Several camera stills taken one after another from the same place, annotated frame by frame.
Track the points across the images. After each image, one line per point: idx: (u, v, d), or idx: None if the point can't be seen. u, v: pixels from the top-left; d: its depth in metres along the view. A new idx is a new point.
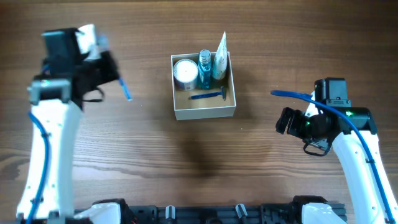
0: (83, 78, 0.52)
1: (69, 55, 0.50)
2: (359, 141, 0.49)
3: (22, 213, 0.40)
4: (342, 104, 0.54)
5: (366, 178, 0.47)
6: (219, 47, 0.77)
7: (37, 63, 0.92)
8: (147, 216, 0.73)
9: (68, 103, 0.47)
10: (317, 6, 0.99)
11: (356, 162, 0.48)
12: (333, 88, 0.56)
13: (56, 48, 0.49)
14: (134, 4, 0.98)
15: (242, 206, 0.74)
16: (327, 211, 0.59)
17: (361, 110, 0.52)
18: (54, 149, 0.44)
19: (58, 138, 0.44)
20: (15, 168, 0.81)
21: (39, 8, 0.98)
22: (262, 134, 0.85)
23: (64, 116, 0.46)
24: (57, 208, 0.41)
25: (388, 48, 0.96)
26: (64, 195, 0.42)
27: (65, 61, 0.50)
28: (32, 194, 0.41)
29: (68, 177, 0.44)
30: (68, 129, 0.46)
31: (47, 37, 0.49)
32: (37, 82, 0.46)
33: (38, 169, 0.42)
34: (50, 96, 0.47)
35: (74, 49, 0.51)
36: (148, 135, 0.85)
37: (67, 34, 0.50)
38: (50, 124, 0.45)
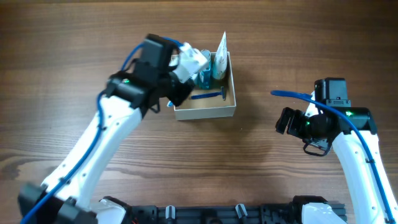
0: (159, 89, 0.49)
1: (157, 66, 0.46)
2: (359, 141, 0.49)
3: (46, 185, 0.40)
4: (342, 104, 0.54)
5: (366, 178, 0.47)
6: (219, 47, 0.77)
7: (37, 63, 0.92)
8: (147, 216, 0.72)
9: (134, 109, 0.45)
10: (316, 7, 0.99)
11: (356, 162, 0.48)
12: (333, 88, 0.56)
13: (147, 55, 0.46)
14: (134, 4, 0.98)
15: (242, 206, 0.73)
16: (327, 211, 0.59)
17: (362, 110, 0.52)
18: (104, 142, 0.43)
19: (111, 134, 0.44)
20: (15, 168, 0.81)
21: (40, 8, 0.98)
22: (262, 134, 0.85)
23: (125, 119, 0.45)
24: (78, 197, 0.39)
25: (388, 48, 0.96)
26: (89, 188, 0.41)
27: (149, 70, 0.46)
28: (63, 173, 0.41)
29: (100, 172, 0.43)
30: (124, 129, 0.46)
31: (148, 42, 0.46)
32: (119, 79, 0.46)
33: (80, 154, 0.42)
34: (122, 96, 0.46)
35: (166, 62, 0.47)
36: (148, 135, 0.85)
37: (165, 47, 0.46)
38: (111, 119, 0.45)
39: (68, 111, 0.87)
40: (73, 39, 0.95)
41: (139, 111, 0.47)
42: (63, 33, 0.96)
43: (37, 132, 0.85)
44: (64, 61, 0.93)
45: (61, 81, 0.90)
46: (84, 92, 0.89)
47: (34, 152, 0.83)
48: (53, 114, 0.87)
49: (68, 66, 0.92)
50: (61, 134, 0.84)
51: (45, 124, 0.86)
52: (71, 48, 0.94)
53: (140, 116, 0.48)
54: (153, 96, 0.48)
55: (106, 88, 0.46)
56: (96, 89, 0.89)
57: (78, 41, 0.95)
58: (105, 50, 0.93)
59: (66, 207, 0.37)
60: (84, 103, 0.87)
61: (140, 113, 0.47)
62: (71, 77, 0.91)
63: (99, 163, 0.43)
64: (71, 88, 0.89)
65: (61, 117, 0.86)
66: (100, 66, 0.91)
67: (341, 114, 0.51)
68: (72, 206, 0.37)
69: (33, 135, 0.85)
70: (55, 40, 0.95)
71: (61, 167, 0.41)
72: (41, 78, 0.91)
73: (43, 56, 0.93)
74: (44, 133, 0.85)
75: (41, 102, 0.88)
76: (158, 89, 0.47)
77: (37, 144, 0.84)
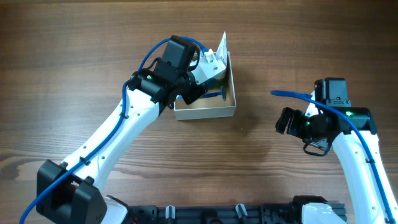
0: (177, 89, 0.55)
1: (177, 66, 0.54)
2: (359, 141, 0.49)
3: (66, 163, 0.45)
4: (342, 104, 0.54)
5: (366, 179, 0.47)
6: (219, 47, 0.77)
7: (37, 63, 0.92)
8: (147, 216, 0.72)
9: (155, 102, 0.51)
10: (316, 7, 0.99)
11: (356, 162, 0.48)
12: (333, 88, 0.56)
13: (170, 55, 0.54)
14: (134, 5, 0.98)
15: (242, 206, 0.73)
16: (327, 211, 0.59)
17: (362, 110, 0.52)
18: (123, 130, 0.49)
19: (130, 124, 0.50)
20: (15, 168, 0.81)
21: (40, 8, 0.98)
22: (262, 134, 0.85)
23: (145, 111, 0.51)
24: (94, 177, 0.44)
25: (388, 48, 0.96)
26: (106, 170, 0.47)
27: (170, 68, 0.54)
28: (84, 154, 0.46)
29: (116, 157, 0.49)
30: (142, 121, 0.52)
31: (172, 45, 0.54)
32: (142, 76, 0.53)
33: (101, 138, 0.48)
34: (145, 91, 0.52)
35: (186, 63, 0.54)
36: (148, 135, 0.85)
37: (186, 50, 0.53)
38: (132, 109, 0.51)
39: (68, 111, 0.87)
40: (73, 39, 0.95)
41: (158, 106, 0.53)
42: (64, 33, 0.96)
43: (37, 132, 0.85)
44: (64, 61, 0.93)
45: (61, 81, 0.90)
46: (84, 93, 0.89)
47: (34, 152, 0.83)
48: (53, 114, 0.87)
49: (68, 66, 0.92)
50: (61, 134, 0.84)
51: (45, 124, 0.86)
52: (71, 48, 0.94)
53: (158, 111, 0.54)
54: (171, 94, 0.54)
55: (130, 80, 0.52)
56: (96, 89, 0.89)
57: (78, 41, 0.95)
58: (105, 50, 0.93)
59: (83, 187, 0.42)
60: (84, 103, 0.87)
61: (158, 109, 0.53)
62: (71, 77, 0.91)
63: (117, 149, 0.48)
64: (71, 88, 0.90)
65: (61, 117, 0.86)
66: (100, 66, 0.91)
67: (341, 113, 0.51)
68: (87, 187, 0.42)
69: (33, 135, 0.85)
70: (55, 40, 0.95)
71: (83, 148, 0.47)
72: (41, 78, 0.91)
73: (44, 56, 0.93)
74: (44, 133, 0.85)
75: (41, 102, 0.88)
76: (177, 86, 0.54)
77: (37, 144, 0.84)
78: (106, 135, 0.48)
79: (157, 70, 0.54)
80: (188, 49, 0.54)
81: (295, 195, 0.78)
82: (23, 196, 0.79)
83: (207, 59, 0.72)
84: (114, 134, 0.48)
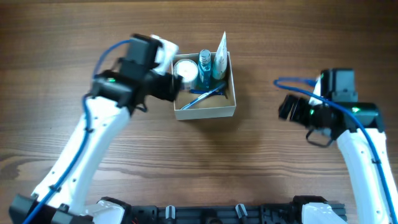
0: (145, 88, 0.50)
1: (143, 63, 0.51)
2: (366, 141, 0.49)
3: (37, 194, 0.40)
4: (349, 96, 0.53)
5: (371, 180, 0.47)
6: (219, 47, 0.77)
7: (37, 63, 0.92)
8: (147, 216, 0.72)
9: (121, 108, 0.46)
10: (316, 7, 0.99)
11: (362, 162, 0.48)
12: (339, 79, 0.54)
13: (134, 53, 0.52)
14: (134, 4, 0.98)
15: (242, 206, 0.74)
16: (327, 211, 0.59)
17: (368, 105, 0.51)
18: (91, 145, 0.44)
19: (99, 135, 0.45)
20: (15, 168, 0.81)
21: (40, 8, 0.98)
22: (262, 134, 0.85)
23: (112, 119, 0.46)
24: (69, 203, 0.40)
25: (388, 48, 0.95)
26: (81, 191, 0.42)
27: (137, 67, 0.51)
28: (52, 181, 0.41)
29: (91, 173, 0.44)
30: (111, 130, 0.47)
31: (135, 41, 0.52)
32: (104, 78, 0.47)
33: (69, 160, 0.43)
34: (109, 95, 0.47)
35: (153, 58, 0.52)
36: (147, 135, 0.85)
37: (150, 43, 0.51)
38: (97, 121, 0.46)
39: (68, 111, 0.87)
40: (73, 39, 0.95)
41: (127, 110, 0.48)
42: (63, 33, 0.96)
43: (37, 132, 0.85)
44: (64, 61, 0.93)
45: (61, 81, 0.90)
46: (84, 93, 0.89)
47: (34, 152, 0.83)
48: (53, 114, 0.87)
49: (68, 66, 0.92)
50: (61, 134, 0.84)
51: (45, 124, 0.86)
52: (71, 48, 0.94)
53: (129, 115, 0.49)
54: (138, 95, 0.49)
55: (91, 88, 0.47)
56: None
57: (78, 41, 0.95)
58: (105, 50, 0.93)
59: (59, 215, 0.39)
60: None
61: (128, 112, 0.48)
62: (71, 77, 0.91)
63: (89, 165, 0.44)
64: (71, 88, 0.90)
65: (61, 117, 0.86)
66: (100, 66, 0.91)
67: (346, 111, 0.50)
68: (63, 214, 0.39)
69: (33, 135, 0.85)
70: (55, 40, 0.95)
71: (51, 174, 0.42)
72: (41, 78, 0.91)
73: (43, 56, 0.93)
74: (44, 133, 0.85)
75: (41, 102, 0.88)
76: (145, 86, 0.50)
77: (37, 144, 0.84)
78: (74, 155, 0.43)
79: (122, 71, 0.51)
80: (153, 43, 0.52)
81: (295, 195, 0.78)
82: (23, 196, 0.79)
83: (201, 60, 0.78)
84: (81, 152, 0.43)
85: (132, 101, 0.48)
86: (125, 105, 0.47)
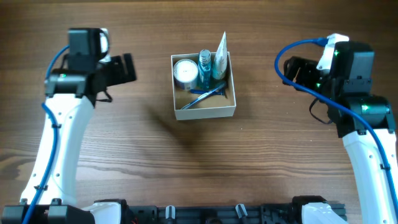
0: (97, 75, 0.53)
1: (89, 53, 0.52)
2: (375, 145, 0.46)
3: (25, 199, 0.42)
4: (362, 84, 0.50)
5: (379, 187, 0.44)
6: (219, 47, 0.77)
7: (36, 63, 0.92)
8: (147, 216, 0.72)
9: (81, 98, 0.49)
10: (316, 7, 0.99)
11: (370, 168, 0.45)
12: (356, 65, 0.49)
13: (75, 46, 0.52)
14: (134, 4, 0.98)
15: (242, 206, 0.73)
16: (326, 211, 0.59)
17: (380, 99, 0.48)
18: (63, 140, 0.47)
19: (68, 130, 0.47)
20: (14, 168, 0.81)
21: (40, 8, 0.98)
22: (262, 134, 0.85)
23: (75, 111, 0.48)
24: (60, 196, 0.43)
25: (388, 48, 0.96)
26: (67, 183, 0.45)
27: (83, 58, 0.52)
28: (37, 182, 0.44)
29: (72, 166, 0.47)
30: (78, 122, 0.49)
31: (73, 33, 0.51)
32: (55, 76, 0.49)
33: (45, 159, 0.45)
34: (65, 90, 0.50)
35: (97, 46, 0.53)
36: (147, 135, 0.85)
37: (89, 33, 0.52)
38: (61, 116, 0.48)
39: None
40: None
41: (87, 99, 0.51)
42: (63, 33, 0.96)
43: (37, 132, 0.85)
44: None
45: None
46: None
47: (33, 152, 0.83)
48: None
49: None
50: None
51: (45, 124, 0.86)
52: None
53: (91, 103, 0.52)
54: (94, 82, 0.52)
55: (46, 88, 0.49)
56: None
57: None
58: None
59: (55, 209, 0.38)
60: None
61: (88, 101, 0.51)
62: None
63: (68, 158, 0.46)
64: None
65: None
66: None
67: (354, 109, 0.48)
68: (59, 208, 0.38)
69: (33, 135, 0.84)
70: (55, 40, 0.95)
71: (33, 177, 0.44)
72: (41, 78, 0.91)
73: (43, 56, 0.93)
74: None
75: (41, 102, 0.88)
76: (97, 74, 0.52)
77: (37, 144, 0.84)
78: (50, 153, 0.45)
79: (69, 67, 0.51)
80: (94, 32, 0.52)
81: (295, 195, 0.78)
82: None
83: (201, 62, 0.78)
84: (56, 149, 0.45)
85: (89, 89, 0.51)
86: (84, 94, 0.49)
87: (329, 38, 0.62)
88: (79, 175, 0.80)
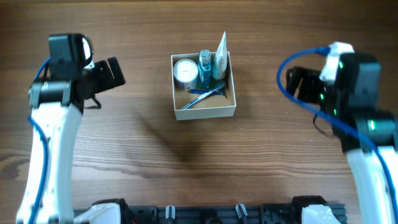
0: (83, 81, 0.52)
1: (73, 59, 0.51)
2: (381, 166, 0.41)
3: (21, 219, 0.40)
4: (367, 98, 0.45)
5: (384, 211, 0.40)
6: (219, 47, 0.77)
7: (36, 62, 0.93)
8: (147, 216, 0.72)
9: (68, 107, 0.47)
10: (316, 7, 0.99)
11: (374, 190, 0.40)
12: (360, 78, 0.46)
13: (58, 53, 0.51)
14: (134, 4, 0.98)
15: (242, 206, 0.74)
16: (327, 216, 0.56)
17: (384, 114, 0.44)
18: (53, 153, 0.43)
19: (58, 142, 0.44)
20: (14, 168, 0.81)
21: (40, 8, 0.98)
22: (262, 134, 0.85)
23: (63, 121, 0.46)
24: (57, 214, 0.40)
25: (388, 48, 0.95)
26: (63, 200, 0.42)
27: (67, 65, 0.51)
28: (30, 200, 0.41)
29: (66, 180, 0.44)
30: (67, 132, 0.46)
31: (54, 40, 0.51)
32: (38, 84, 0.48)
33: (36, 175, 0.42)
34: (50, 99, 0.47)
35: (79, 51, 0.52)
36: (147, 135, 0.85)
37: (70, 38, 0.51)
38: (50, 127, 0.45)
39: None
40: None
41: (73, 107, 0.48)
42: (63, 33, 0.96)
43: None
44: None
45: None
46: None
47: None
48: None
49: None
50: None
51: None
52: None
53: (78, 111, 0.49)
54: (80, 88, 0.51)
55: (30, 99, 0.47)
56: None
57: None
58: (105, 50, 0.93)
59: None
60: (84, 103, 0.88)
61: (76, 109, 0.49)
62: None
63: (60, 172, 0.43)
64: None
65: None
66: None
67: (360, 126, 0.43)
68: None
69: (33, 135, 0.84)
70: None
71: (27, 194, 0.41)
72: None
73: (43, 56, 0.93)
74: None
75: None
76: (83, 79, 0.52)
77: None
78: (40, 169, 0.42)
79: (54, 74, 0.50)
80: (76, 38, 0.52)
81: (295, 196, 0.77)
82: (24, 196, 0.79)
83: (201, 61, 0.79)
84: (46, 164, 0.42)
85: (75, 96, 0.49)
86: (70, 103, 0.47)
87: (331, 48, 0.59)
88: (79, 175, 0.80)
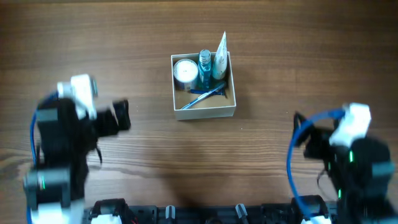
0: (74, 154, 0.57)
1: (61, 134, 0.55)
2: None
3: None
4: (380, 186, 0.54)
5: None
6: (219, 47, 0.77)
7: (36, 63, 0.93)
8: (147, 216, 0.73)
9: (69, 210, 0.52)
10: (316, 7, 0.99)
11: None
12: (372, 195, 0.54)
13: (46, 131, 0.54)
14: (134, 4, 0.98)
15: (242, 207, 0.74)
16: None
17: (388, 212, 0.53)
18: None
19: None
20: (14, 168, 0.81)
21: (40, 8, 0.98)
22: (262, 134, 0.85)
23: (64, 213, 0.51)
24: None
25: (388, 48, 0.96)
26: None
27: (56, 140, 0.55)
28: None
29: None
30: (72, 214, 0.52)
31: (41, 119, 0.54)
32: (34, 174, 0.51)
33: None
34: (48, 190, 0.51)
35: (64, 123, 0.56)
36: (147, 135, 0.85)
37: (58, 114, 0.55)
38: None
39: None
40: (73, 39, 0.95)
41: (73, 201, 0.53)
42: (63, 33, 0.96)
43: None
44: (64, 61, 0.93)
45: (60, 81, 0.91)
46: None
47: None
48: None
49: (68, 66, 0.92)
50: None
51: None
52: (71, 48, 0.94)
53: (79, 200, 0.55)
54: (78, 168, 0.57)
55: (29, 201, 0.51)
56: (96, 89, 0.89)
57: (78, 41, 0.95)
58: (105, 50, 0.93)
59: None
60: None
61: (76, 192, 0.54)
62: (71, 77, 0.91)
63: None
64: None
65: None
66: (100, 66, 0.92)
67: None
68: None
69: None
70: (55, 40, 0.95)
71: None
72: (41, 78, 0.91)
73: (43, 56, 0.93)
74: None
75: None
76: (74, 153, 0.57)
77: None
78: None
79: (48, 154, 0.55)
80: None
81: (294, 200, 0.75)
82: (24, 196, 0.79)
83: (201, 60, 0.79)
84: None
85: (73, 182, 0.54)
86: (69, 205, 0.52)
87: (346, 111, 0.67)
88: None
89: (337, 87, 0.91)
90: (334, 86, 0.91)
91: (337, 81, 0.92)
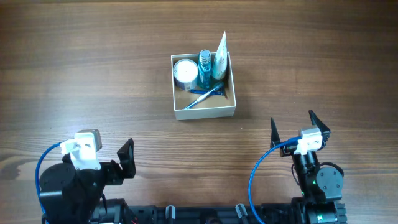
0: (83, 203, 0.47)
1: (64, 183, 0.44)
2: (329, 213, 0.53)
3: None
4: (321, 180, 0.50)
5: None
6: (219, 47, 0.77)
7: (37, 62, 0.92)
8: (147, 216, 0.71)
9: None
10: (316, 6, 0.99)
11: None
12: (324, 184, 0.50)
13: (48, 185, 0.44)
14: (134, 4, 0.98)
15: (242, 207, 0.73)
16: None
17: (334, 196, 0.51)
18: None
19: None
20: (15, 168, 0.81)
21: (40, 8, 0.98)
22: (262, 134, 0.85)
23: None
24: None
25: (388, 48, 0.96)
26: None
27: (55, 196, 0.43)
28: None
29: None
30: None
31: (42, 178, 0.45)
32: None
33: None
34: None
35: (66, 174, 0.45)
36: (148, 135, 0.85)
37: (54, 168, 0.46)
38: None
39: (68, 111, 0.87)
40: (73, 39, 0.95)
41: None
42: (63, 33, 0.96)
43: (37, 132, 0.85)
44: (64, 61, 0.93)
45: (60, 80, 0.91)
46: (84, 93, 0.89)
47: (34, 152, 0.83)
48: (53, 114, 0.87)
49: (68, 66, 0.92)
50: (61, 134, 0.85)
51: (45, 123, 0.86)
52: (71, 47, 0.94)
53: None
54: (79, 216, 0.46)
55: None
56: (96, 89, 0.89)
57: (78, 41, 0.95)
58: (105, 50, 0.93)
59: None
60: (84, 103, 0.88)
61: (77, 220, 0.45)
62: (71, 77, 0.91)
63: None
64: (70, 88, 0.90)
65: (61, 118, 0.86)
66: (99, 66, 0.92)
67: (311, 219, 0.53)
68: None
69: (33, 135, 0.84)
70: (55, 40, 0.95)
71: None
72: (41, 78, 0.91)
73: (43, 56, 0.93)
74: (43, 132, 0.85)
75: (41, 102, 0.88)
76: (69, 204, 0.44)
77: (37, 144, 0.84)
78: None
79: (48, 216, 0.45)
80: (69, 185, 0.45)
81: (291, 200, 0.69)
82: (23, 196, 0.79)
83: (201, 60, 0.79)
84: None
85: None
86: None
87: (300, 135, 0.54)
88: None
89: (336, 87, 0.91)
90: (334, 86, 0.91)
91: (337, 81, 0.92)
